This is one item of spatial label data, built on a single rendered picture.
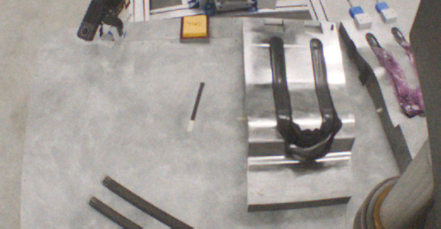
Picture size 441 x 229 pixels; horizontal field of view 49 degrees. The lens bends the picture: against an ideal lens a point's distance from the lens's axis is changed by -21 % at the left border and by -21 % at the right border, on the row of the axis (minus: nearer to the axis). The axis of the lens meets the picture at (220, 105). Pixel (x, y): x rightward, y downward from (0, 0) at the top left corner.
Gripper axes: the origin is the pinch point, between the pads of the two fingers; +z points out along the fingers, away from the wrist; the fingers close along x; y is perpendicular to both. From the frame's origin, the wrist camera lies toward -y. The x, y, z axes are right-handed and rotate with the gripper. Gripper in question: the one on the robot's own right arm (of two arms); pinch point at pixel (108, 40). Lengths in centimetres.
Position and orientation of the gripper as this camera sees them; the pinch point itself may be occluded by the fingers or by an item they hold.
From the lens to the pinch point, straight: 145.8
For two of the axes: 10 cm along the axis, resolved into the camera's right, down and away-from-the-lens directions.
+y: 4.1, -8.0, 4.4
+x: -9.1, -3.6, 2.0
